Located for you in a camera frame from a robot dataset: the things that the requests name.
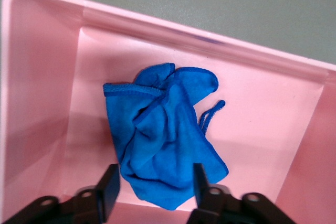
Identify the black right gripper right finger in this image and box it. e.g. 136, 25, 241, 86
187, 163, 237, 224

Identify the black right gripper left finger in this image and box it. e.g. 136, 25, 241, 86
60, 163, 121, 224

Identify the blue microfibre cloth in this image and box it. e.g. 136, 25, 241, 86
102, 62, 229, 211

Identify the pink plastic bin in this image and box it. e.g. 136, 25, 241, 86
0, 0, 336, 224

